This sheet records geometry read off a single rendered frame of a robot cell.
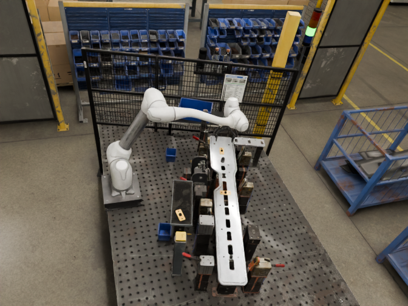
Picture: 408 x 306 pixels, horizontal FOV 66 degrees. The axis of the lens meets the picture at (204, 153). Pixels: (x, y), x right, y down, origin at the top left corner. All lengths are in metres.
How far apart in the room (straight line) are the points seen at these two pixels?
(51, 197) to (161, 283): 1.88
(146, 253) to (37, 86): 2.58
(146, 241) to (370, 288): 2.25
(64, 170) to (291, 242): 2.65
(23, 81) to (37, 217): 1.58
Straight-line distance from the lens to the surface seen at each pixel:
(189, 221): 2.04
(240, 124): 2.28
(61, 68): 5.12
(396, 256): 3.85
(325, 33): 4.98
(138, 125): 2.44
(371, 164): 4.10
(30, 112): 4.50
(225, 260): 2.12
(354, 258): 3.79
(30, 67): 4.13
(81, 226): 3.49
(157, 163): 3.00
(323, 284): 2.62
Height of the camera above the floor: 2.85
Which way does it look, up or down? 43 degrees down
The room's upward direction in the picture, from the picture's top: 9 degrees clockwise
